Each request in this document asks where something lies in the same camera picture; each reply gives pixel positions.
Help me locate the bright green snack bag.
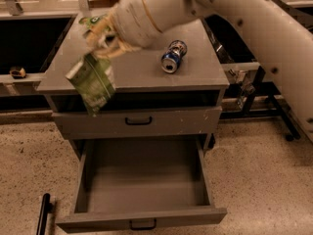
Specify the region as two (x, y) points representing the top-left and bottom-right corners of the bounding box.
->
(79, 15), (112, 33)

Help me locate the grey drawer cabinet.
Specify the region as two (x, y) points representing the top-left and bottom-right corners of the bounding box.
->
(37, 20), (229, 151)

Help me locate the blue soda can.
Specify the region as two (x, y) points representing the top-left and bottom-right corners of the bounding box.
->
(161, 40), (188, 73)

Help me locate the green jalapeno chip bag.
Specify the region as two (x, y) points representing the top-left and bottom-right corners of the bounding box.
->
(66, 53), (115, 117)

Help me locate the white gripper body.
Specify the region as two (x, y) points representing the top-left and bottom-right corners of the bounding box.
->
(112, 0), (203, 47)

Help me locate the black bar on floor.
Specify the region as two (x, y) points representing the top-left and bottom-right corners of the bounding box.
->
(36, 193), (53, 235)

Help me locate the small yellow tape measure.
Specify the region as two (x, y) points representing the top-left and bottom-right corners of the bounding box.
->
(10, 67), (26, 79)

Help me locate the black tray stand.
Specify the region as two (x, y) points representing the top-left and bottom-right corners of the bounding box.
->
(241, 0), (313, 142)

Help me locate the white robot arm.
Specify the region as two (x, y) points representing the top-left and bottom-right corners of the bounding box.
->
(86, 0), (313, 139)

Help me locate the closed grey upper drawer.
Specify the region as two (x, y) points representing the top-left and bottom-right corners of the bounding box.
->
(53, 107), (221, 140)

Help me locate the open grey middle drawer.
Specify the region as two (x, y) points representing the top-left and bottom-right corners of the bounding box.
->
(57, 136), (227, 233)

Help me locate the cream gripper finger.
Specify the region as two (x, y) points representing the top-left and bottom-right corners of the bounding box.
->
(93, 38), (140, 59)
(86, 17), (114, 49)

